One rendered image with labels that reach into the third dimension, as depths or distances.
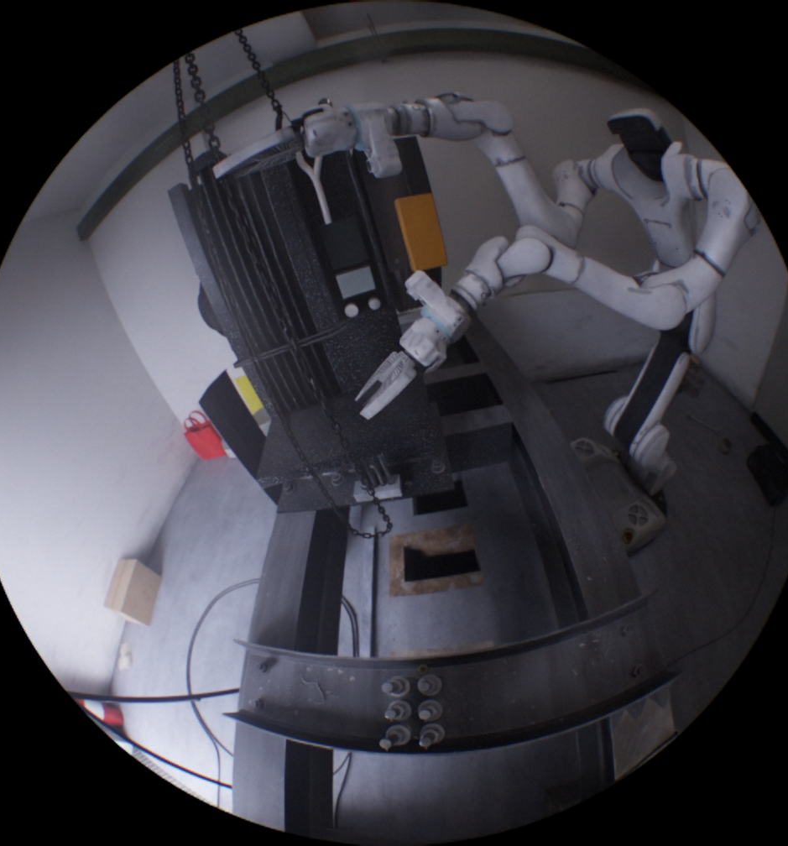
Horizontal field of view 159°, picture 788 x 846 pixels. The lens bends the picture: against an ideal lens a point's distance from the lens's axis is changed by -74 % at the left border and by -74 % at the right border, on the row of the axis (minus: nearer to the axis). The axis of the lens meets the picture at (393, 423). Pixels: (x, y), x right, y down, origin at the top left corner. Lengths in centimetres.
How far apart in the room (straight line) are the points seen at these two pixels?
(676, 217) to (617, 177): 16
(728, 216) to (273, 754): 130
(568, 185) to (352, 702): 125
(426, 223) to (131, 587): 241
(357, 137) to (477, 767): 168
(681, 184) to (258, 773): 145
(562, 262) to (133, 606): 255
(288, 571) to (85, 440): 209
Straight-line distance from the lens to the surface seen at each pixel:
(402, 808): 147
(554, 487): 79
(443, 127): 51
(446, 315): 47
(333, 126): 43
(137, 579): 234
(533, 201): 59
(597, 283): 54
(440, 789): 140
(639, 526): 118
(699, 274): 62
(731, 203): 63
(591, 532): 74
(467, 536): 145
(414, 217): 61
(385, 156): 46
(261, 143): 43
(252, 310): 74
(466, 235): 193
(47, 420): 251
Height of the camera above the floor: 128
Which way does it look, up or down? 37 degrees down
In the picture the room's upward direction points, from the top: 18 degrees counter-clockwise
